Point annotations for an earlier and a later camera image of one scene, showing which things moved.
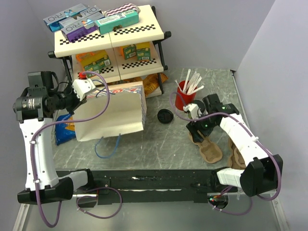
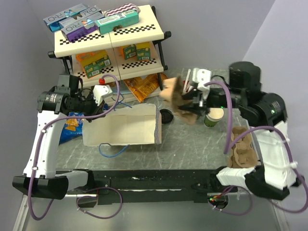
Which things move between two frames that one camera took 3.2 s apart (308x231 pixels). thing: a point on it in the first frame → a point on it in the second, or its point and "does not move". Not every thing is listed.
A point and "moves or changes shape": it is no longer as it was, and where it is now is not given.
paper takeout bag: x=127 y=113 moves or changes shape
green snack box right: x=130 y=51 does not move
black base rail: x=155 y=185 does not move
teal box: x=125 y=19 does not move
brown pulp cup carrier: x=212 y=152 → x=172 y=92
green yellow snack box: x=143 y=51 does not move
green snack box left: x=96 y=66 does not move
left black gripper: x=77 y=101 → x=96 y=109
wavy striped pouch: x=124 y=8 does not move
